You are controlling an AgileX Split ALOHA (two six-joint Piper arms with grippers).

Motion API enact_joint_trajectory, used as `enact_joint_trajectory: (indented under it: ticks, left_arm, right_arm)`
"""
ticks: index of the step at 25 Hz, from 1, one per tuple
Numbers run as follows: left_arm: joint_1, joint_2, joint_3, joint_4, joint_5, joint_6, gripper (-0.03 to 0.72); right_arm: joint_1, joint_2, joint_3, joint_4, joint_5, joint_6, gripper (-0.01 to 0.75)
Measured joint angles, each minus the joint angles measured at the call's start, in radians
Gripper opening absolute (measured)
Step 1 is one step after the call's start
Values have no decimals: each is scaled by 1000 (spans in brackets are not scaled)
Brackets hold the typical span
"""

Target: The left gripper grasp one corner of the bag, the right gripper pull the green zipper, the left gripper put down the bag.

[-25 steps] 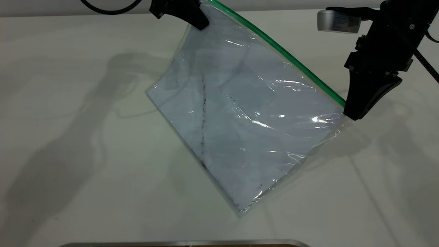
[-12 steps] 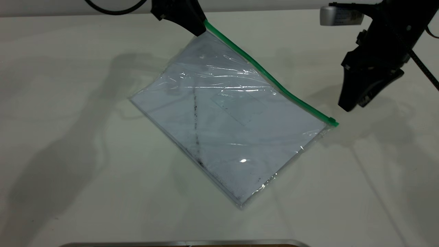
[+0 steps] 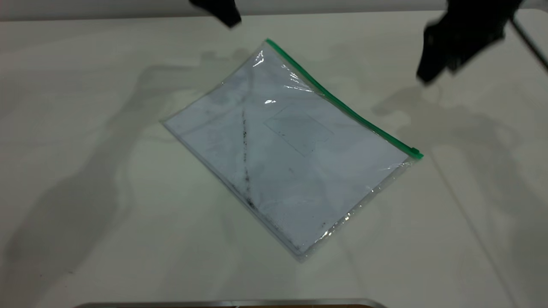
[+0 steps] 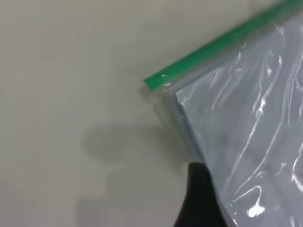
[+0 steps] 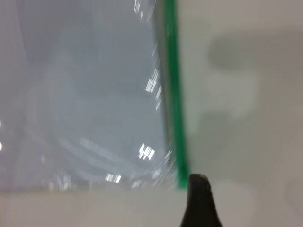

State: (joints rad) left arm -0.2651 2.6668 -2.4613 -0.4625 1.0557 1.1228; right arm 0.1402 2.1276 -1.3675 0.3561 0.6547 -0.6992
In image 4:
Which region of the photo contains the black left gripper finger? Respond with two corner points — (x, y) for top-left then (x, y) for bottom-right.
(173, 162), (231, 227)

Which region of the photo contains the clear plastic zipper bag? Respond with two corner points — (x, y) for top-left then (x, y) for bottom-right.
(139, 0), (303, 227)

